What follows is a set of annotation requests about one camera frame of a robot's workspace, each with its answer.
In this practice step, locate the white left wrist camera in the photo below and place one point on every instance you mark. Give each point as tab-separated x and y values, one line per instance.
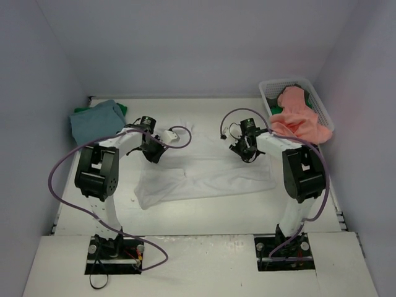
169	137

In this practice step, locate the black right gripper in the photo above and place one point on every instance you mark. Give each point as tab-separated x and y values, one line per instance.
243	150

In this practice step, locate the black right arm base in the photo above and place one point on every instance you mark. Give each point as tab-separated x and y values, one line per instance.
293	257

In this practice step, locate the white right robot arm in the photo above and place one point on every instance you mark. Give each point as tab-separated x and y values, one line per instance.
303	171

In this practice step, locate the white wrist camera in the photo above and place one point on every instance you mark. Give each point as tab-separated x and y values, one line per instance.
169	137
231	134

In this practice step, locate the white laundry basket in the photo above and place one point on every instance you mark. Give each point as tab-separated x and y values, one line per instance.
270	90

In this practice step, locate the grey-blue t shirt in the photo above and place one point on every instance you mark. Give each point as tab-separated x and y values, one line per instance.
100	121

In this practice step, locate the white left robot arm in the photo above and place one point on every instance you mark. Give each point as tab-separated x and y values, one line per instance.
97	174

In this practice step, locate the white t shirt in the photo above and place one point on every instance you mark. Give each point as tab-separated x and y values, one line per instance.
201	166

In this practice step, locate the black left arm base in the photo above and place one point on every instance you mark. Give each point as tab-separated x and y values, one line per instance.
127	261

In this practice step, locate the pink t shirt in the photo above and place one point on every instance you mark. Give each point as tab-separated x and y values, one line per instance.
297	119

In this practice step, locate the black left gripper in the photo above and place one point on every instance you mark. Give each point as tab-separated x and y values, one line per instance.
153	151

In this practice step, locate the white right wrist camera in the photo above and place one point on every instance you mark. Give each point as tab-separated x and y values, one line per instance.
231	134

